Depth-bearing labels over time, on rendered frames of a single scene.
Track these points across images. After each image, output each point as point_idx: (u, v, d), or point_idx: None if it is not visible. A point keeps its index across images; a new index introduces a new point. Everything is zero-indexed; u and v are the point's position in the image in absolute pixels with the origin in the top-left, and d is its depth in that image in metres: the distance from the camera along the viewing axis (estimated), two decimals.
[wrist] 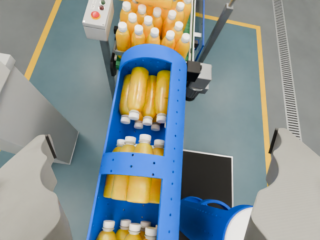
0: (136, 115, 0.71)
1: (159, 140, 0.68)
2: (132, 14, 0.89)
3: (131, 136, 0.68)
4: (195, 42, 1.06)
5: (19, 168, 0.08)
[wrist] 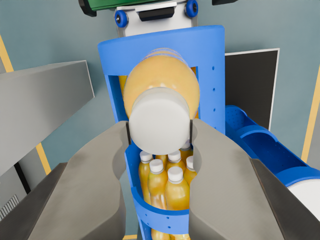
0: None
1: None
2: None
3: (156, 167, 0.53)
4: None
5: (99, 147, 0.10)
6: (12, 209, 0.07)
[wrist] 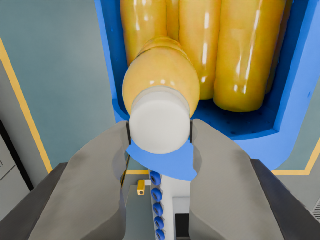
0: None
1: None
2: None
3: None
4: None
5: (99, 147, 0.10)
6: (12, 209, 0.07)
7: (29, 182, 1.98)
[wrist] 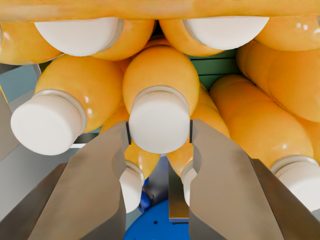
0: None
1: None
2: (35, 122, 0.12)
3: None
4: None
5: (99, 147, 0.10)
6: (12, 209, 0.07)
7: None
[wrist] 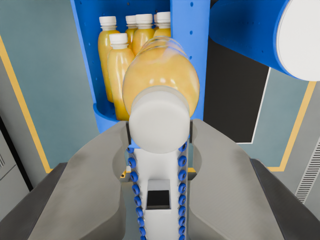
0: None
1: None
2: None
3: None
4: None
5: (99, 147, 0.10)
6: (12, 209, 0.07)
7: (28, 181, 2.13)
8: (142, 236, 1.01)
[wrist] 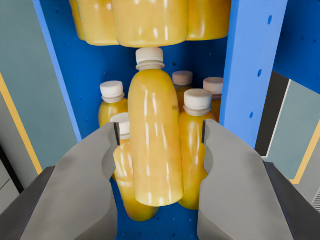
0: None
1: None
2: None
3: None
4: None
5: (87, 149, 0.09)
6: None
7: None
8: None
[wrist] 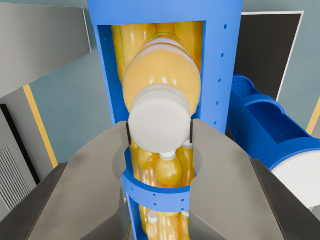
0: None
1: (188, 142, 0.48)
2: (156, 118, 0.11)
3: None
4: None
5: (99, 147, 0.10)
6: (12, 209, 0.07)
7: None
8: None
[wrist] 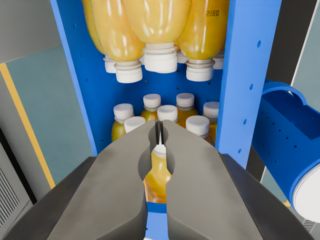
0: (134, 76, 0.28)
1: (197, 129, 0.31)
2: (160, 68, 0.23)
3: (134, 128, 0.32)
4: None
5: (127, 145, 0.10)
6: (43, 196, 0.07)
7: None
8: None
